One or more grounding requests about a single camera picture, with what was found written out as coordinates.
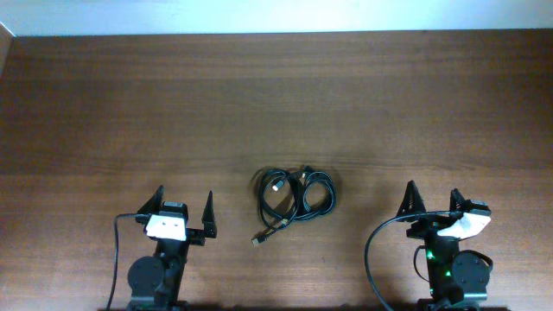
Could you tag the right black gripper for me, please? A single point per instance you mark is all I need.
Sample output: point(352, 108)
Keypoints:
point(422, 231)

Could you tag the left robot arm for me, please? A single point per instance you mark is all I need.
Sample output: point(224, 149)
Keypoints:
point(155, 281)

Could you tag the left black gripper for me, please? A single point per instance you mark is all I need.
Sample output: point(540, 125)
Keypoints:
point(194, 237)

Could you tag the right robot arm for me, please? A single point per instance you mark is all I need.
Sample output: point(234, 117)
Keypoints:
point(457, 279)

